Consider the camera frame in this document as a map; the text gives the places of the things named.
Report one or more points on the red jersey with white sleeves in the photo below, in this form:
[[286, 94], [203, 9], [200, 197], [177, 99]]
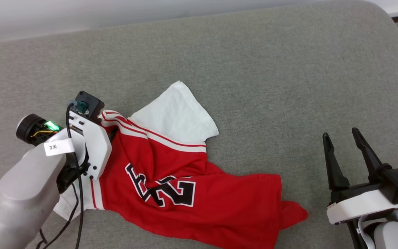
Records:
[[219, 207]]

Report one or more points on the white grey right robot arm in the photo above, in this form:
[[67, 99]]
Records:
[[392, 237]]

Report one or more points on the grey fabric sofa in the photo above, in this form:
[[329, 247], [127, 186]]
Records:
[[254, 69]]

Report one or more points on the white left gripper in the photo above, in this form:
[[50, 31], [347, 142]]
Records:
[[98, 148]]

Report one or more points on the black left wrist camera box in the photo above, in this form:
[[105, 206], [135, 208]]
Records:
[[93, 103]]

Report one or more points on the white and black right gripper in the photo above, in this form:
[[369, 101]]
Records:
[[358, 207]]

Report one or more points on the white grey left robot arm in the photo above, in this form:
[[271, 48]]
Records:
[[12, 200]]

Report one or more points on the teal left camera connector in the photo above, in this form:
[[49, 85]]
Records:
[[82, 106]]

